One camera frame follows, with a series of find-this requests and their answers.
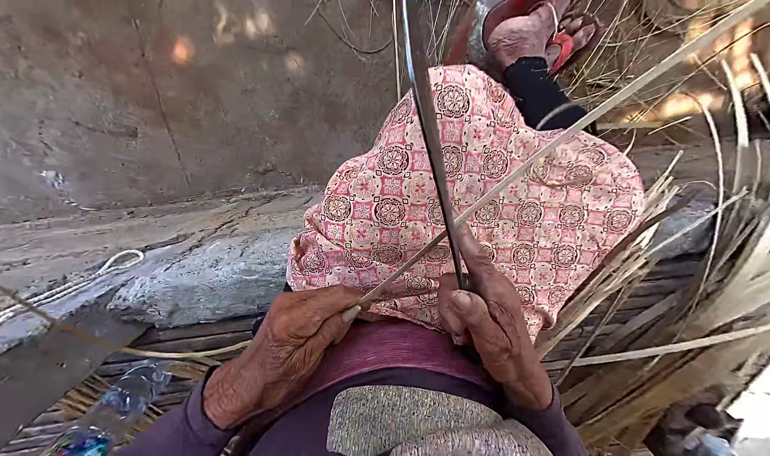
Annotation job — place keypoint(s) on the person's body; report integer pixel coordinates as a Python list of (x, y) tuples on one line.
[(416, 380)]

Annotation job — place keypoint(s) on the person's right thumb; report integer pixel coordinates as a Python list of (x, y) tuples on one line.
[(475, 311)]

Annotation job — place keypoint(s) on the person's right hand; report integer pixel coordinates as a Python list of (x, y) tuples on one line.
[(502, 339)]

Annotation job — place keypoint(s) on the thin yellowish cane strip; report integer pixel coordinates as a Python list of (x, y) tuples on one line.
[(176, 354)]

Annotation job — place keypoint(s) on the pile of split bamboo strips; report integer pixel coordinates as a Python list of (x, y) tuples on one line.
[(695, 316)]

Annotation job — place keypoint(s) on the weathered grey wooden beam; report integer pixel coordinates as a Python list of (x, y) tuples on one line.
[(201, 282)]

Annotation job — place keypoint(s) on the person's right index finger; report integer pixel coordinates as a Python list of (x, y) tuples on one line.
[(475, 254)]

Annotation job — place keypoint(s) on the long dark metal knife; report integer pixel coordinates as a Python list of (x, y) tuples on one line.
[(431, 136)]

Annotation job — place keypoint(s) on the bamboo slat platform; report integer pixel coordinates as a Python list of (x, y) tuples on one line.
[(188, 339)]

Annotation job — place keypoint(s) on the person's left thumb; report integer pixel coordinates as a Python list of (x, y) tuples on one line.
[(335, 328)]

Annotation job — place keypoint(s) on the long pale bamboo strip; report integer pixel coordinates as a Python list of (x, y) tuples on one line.
[(530, 166)]

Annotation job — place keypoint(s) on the person's left hand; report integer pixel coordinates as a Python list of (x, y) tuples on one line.
[(283, 342)]

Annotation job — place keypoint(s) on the person's left forearm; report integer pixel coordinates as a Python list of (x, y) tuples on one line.
[(182, 421)]

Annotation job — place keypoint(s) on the person's right fingers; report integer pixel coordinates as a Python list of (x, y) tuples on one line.
[(447, 305)]

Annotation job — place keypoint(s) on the person's right forearm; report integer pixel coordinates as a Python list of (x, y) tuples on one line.
[(546, 430)]

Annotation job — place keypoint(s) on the person's legs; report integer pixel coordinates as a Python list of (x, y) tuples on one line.
[(385, 183)]

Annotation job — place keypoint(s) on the person's left index finger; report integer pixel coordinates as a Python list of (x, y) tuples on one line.
[(324, 301)]

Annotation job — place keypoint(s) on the clear plastic bottle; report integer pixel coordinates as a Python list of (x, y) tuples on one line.
[(128, 396)]

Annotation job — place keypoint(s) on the flat dark grey board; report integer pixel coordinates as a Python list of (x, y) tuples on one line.
[(42, 380)]

